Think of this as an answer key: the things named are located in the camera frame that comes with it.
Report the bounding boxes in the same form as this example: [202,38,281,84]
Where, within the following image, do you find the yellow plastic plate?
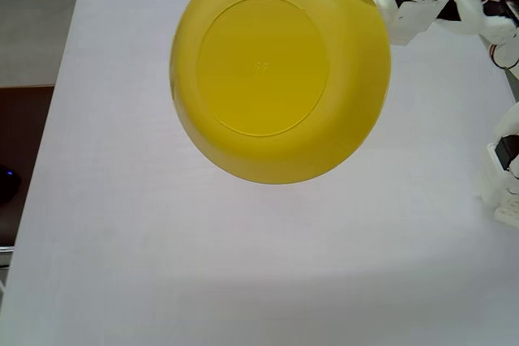
[169,0,393,186]

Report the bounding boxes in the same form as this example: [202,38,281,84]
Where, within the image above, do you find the black computer mouse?
[0,164,22,203]

